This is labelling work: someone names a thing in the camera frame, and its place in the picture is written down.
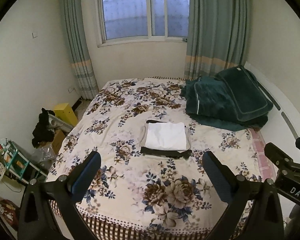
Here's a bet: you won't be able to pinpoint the yellow box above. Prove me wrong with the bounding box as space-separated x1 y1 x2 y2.
53 103 78 127

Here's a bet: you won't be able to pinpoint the green striped curtain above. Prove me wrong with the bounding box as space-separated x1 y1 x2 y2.
184 0 251 80
60 0 98 100

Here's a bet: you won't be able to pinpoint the dark green folded blanket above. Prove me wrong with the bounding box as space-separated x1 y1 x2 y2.
181 66 273 131

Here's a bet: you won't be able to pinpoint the pink checked mattress pad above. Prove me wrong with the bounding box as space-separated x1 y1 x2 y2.
248 129 276 181

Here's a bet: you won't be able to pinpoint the cardboard box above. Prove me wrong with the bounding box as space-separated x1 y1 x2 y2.
51 129 65 155

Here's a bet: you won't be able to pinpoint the white garment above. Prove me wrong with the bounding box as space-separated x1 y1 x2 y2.
144 121 186 152

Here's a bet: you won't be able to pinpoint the floral bed sheet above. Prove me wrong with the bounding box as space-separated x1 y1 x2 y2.
47 78 262 239

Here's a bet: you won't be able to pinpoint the right green striped curtain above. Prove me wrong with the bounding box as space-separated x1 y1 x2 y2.
184 0 251 80

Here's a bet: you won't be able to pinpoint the white curved headboard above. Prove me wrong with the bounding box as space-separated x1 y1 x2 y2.
244 62 300 163

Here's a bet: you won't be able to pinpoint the left green striped curtain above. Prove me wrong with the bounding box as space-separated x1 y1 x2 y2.
60 0 98 100

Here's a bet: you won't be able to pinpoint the green storage shelf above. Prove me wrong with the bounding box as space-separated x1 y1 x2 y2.
0 139 47 184

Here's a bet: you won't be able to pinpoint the black clothes on rack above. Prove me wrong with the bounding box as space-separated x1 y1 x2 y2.
32 108 55 148

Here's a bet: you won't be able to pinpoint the window with white frame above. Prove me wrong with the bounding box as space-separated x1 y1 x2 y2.
95 0 190 45

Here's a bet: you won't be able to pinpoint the white wall switch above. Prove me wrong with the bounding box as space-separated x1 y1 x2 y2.
32 31 38 38

